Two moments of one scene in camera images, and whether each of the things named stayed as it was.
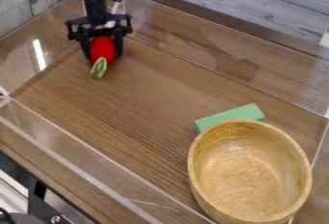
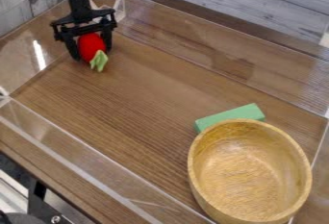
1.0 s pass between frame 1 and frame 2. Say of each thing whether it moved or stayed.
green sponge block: stayed
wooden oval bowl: stayed
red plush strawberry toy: moved
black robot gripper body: moved
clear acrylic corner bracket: stayed
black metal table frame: stayed
